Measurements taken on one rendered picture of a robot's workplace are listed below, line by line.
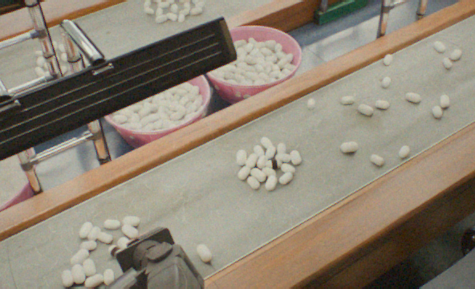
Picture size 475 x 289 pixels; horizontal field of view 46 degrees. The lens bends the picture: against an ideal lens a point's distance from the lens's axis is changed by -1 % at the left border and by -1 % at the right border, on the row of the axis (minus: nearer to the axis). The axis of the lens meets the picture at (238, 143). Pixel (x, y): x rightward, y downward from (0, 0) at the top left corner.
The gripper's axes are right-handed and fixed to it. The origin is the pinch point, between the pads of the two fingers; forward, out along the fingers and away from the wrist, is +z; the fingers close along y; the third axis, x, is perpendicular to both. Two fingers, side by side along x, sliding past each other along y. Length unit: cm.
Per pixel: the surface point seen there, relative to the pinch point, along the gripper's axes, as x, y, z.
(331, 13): -26, -89, 40
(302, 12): -30, -80, 40
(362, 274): 23.3, -36.4, -12.1
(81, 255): -2.8, 9.2, 3.2
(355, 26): -20, -93, 36
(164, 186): -6.2, -12.3, 10.2
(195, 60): -28.0, -19.2, -15.4
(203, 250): 4.6, -10.1, -6.3
